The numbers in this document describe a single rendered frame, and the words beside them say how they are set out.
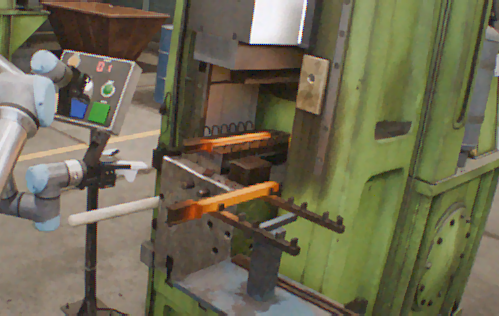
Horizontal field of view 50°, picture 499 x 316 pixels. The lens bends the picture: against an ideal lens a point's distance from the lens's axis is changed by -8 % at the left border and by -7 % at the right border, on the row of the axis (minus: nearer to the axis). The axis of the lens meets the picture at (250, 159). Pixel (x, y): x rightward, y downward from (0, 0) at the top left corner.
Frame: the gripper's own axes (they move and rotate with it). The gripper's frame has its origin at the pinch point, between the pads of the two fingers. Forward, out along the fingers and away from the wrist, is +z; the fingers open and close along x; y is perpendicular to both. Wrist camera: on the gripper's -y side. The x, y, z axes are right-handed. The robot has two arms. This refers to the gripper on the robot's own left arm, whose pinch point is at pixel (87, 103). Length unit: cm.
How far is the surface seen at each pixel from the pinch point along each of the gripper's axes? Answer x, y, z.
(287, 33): -65, 37, -4
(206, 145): -46.9, -3.6, 5.5
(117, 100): -5.7, 6.2, 10.4
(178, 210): -62, -31, -40
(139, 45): 303, 235, 547
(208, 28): -40, 32, -10
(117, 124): -7.1, -2.0, 14.1
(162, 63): 178, 159, 395
